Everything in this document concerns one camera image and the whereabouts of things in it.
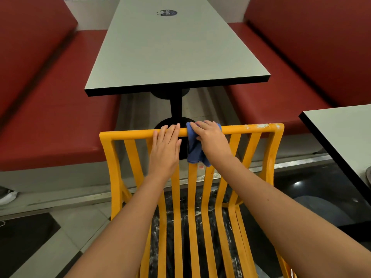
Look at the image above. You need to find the person's right hand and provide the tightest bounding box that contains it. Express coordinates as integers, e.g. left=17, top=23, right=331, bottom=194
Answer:
left=190, top=120, right=234, bottom=166

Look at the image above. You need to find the grey table with black edge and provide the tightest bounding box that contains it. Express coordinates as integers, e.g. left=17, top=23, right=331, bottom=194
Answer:
left=299, top=104, right=371, bottom=205

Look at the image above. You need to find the blue cleaning cloth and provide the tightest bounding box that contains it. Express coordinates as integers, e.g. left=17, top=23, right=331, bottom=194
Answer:
left=186, top=122, right=222, bottom=168

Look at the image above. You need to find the red padded booth bench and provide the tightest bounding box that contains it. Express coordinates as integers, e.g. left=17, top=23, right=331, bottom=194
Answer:
left=0, top=0, right=121, bottom=172
left=225, top=0, right=371, bottom=136

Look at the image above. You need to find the grey rectangular table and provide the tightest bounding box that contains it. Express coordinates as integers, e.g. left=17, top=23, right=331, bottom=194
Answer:
left=84, top=0, right=271, bottom=97

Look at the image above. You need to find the person's left hand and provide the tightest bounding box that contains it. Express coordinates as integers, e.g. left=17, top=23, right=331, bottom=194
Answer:
left=149, top=123, right=182, bottom=181

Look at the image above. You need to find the white crumpled object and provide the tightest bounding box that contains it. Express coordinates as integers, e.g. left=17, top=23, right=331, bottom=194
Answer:
left=0, top=186, right=19, bottom=206

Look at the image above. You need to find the yellow slatted plastic chair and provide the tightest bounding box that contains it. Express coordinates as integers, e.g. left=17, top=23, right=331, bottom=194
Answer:
left=99, top=123, right=297, bottom=278

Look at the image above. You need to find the person's left forearm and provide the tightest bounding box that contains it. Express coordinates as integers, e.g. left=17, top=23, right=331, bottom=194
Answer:
left=64, top=172, right=174, bottom=278

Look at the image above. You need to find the black table pedestal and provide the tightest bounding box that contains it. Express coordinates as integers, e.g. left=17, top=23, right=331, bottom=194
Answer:
left=150, top=88, right=196, bottom=160

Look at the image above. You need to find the person's right forearm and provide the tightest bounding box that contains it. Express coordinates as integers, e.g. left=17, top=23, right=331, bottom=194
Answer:
left=207, top=155, right=371, bottom=278

